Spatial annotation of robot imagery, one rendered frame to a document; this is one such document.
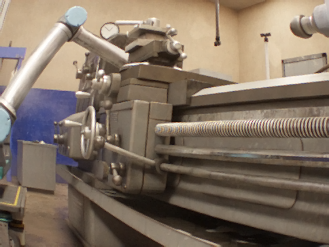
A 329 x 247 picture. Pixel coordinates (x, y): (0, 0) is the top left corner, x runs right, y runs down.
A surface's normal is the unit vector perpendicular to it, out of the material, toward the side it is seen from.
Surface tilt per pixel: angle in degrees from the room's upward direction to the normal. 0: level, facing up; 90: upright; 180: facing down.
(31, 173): 90
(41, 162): 90
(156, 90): 90
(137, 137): 90
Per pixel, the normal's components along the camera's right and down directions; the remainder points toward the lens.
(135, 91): 0.40, 0.00
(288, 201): -0.91, -0.10
